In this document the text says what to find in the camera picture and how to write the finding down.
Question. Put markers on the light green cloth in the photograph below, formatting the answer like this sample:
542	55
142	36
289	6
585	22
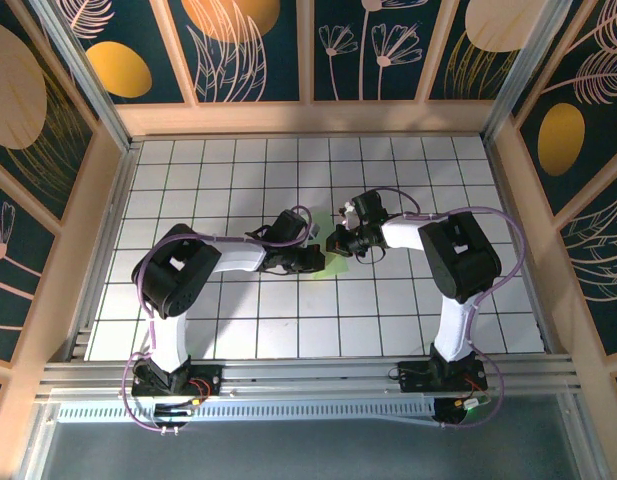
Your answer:
333	267

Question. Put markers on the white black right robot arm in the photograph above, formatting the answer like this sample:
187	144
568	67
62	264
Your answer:
455	325

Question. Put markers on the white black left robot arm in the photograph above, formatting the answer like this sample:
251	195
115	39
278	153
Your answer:
238	255

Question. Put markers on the aluminium mounting rail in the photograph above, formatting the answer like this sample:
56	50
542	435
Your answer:
308	375

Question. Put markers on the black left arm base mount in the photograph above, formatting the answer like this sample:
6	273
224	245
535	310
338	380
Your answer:
208	375

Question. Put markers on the aluminium side rail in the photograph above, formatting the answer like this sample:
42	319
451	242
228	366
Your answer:
108	240
506	200

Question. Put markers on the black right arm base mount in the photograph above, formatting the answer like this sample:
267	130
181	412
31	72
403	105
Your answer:
413	377

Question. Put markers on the aluminium corner post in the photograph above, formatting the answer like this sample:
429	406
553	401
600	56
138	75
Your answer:
527	75
89	85

